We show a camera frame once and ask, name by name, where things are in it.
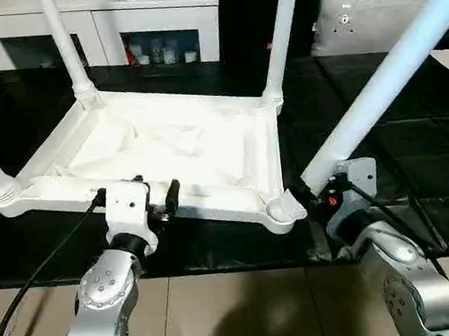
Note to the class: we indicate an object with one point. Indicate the white plastic table top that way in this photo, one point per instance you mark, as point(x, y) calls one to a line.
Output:
point(165, 142)

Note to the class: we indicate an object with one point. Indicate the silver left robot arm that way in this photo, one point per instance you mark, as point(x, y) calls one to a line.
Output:
point(104, 285)

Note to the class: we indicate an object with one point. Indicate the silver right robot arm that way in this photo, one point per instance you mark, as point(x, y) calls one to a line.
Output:
point(408, 277)

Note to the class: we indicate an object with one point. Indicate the black work mat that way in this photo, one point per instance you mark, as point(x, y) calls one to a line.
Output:
point(406, 137)

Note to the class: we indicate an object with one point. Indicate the white glass-door cabinet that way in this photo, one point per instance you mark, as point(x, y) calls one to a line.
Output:
point(72, 23)

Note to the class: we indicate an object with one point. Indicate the grey cushion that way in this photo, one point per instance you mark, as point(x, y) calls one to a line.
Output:
point(361, 21)

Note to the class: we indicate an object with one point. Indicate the black speaker box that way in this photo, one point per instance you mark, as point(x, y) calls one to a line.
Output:
point(244, 13)

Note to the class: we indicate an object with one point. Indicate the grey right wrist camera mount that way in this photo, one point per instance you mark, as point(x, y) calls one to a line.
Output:
point(360, 178)

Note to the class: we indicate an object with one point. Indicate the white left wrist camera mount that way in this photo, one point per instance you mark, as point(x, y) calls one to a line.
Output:
point(127, 214)

